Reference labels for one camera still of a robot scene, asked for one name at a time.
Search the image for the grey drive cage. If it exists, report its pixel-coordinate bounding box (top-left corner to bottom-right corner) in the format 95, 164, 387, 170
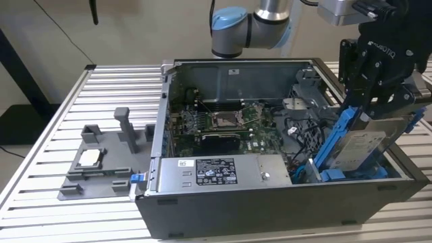
290, 68, 342, 119

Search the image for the thin metal locking lever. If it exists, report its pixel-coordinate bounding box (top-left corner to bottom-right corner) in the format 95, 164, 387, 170
198, 98, 218, 114

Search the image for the grey parts rack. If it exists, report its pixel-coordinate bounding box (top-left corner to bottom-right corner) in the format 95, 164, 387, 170
58, 107, 157, 202

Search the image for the black desk leg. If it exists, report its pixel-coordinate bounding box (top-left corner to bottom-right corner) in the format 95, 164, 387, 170
0, 27, 62, 146

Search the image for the black wire with white connector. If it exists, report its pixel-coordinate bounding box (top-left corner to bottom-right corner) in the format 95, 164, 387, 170
283, 116, 322, 163

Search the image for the silver fan bracket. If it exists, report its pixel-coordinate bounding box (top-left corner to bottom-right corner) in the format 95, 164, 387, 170
283, 97, 318, 112

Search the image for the silver CPU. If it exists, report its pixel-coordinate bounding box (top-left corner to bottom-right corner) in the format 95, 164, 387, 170
77, 149, 102, 167

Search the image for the hard disk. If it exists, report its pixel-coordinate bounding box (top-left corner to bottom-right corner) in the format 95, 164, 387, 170
313, 106, 429, 178
319, 168, 390, 182

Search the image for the green motherboard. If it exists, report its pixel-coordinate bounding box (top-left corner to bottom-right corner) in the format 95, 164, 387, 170
169, 100, 290, 159

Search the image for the black hanging strap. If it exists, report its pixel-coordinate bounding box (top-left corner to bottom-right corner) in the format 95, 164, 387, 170
89, 0, 99, 25

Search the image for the open dark grey PC case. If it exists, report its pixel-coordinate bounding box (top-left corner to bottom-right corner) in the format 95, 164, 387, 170
130, 57, 432, 240

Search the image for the silver power supply unit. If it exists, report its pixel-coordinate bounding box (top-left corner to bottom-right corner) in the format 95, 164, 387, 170
157, 154, 294, 193

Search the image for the blue and red wire bundle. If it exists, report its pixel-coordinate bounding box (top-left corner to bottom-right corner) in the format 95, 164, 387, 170
289, 160, 310, 184

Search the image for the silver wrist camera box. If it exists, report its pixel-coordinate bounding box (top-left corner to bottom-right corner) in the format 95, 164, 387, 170
317, 0, 378, 27

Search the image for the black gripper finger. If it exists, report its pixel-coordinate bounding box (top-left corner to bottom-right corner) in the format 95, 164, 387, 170
343, 49, 383, 114
370, 82, 419, 119

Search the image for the metal socket cover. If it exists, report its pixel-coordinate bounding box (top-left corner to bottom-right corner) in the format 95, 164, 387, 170
242, 102, 267, 123

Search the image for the CPU socket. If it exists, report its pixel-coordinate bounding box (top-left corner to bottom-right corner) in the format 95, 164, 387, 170
211, 111, 245, 131

